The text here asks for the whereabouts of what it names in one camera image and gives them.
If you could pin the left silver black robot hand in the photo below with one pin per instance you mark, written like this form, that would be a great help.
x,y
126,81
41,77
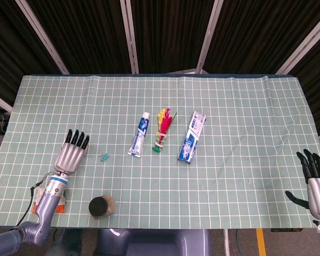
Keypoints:
x,y
69,157

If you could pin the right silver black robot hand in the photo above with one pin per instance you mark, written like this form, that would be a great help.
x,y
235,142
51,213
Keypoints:
x,y
318,192

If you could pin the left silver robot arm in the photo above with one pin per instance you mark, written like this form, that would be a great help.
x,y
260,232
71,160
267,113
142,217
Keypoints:
x,y
46,208

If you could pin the teal binder clip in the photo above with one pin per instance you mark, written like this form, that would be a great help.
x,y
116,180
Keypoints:
x,y
104,158

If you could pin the orange white snack packet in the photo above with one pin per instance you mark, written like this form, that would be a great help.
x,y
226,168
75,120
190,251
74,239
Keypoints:
x,y
60,209

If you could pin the glass jar black lid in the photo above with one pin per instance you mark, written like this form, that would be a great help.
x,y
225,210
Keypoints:
x,y
98,206

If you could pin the blue white toothpaste tube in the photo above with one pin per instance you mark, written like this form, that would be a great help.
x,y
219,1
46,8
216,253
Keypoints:
x,y
138,138

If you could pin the green white grid tablecloth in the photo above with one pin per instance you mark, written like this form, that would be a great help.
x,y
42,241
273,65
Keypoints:
x,y
229,173

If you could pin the colourful feather shuttlecock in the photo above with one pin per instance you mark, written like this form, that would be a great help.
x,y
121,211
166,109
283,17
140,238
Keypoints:
x,y
165,122

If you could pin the white table leg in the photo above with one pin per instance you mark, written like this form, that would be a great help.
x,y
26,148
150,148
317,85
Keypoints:
x,y
226,242

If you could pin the blue Crest toothpaste box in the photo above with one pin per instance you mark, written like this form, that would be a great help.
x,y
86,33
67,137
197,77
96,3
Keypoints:
x,y
189,145

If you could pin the grey blue robot torso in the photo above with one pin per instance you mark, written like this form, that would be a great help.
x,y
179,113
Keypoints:
x,y
154,242

